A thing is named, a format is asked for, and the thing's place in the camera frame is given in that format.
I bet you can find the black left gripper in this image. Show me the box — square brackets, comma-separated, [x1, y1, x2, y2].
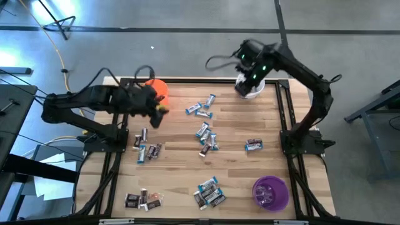
[134, 86, 164, 129]

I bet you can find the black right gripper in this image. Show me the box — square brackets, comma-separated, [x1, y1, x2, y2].
[235, 67, 266, 96]

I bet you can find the white jack-o-lantern bucket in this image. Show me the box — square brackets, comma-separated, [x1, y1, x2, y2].
[234, 74, 266, 100]

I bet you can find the silver blue-end candy packet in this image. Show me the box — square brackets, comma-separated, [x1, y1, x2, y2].
[199, 184, 219, 197]

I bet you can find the orange plastic bucket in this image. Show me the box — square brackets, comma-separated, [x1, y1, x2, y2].
[144, 78, 170, 107]

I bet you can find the white paper sheet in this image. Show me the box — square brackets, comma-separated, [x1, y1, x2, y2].
[39, 152, 78, 171]
[32, 176, 78, 201]

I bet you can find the purple plastic bowl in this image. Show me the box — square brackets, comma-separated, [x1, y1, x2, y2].
[252, 176, 290, 213]

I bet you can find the grey metal table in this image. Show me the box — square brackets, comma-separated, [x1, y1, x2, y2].
[344, 79, 400, 183]

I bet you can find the black table beam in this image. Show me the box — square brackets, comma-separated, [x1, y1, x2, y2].
[0, 152, 79, 185]

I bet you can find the black tripod stand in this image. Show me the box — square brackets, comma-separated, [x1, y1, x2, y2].
[37, 0, 77, 41]

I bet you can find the black side table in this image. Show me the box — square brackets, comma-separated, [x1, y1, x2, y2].
[0, 83, 39, 171]

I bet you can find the dark grey floor bar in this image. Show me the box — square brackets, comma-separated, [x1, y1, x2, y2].
[0, 66, 33, 76]

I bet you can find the black aluminium table frame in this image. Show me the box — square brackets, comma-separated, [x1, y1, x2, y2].
[73, 70, 338, 225]

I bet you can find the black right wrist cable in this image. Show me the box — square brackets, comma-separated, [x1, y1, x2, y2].
[205, 53, 243, 71]

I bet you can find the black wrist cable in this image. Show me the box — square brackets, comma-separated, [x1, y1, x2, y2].
[205, 53, 243, 71]
[67, 64, 156, 94]

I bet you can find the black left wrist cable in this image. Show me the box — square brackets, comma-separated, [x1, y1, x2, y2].
[67, 64, 156, 94]

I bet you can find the yellow cable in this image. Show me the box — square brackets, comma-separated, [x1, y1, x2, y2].
[18, 0, 91, 148]

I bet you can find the silver metal bracket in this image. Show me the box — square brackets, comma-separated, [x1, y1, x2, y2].
[274, 219, 309, 225]
[99, 218, 135, 225]

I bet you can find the black handled tool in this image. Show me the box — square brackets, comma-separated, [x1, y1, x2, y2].
[0, 98, 21, 116]

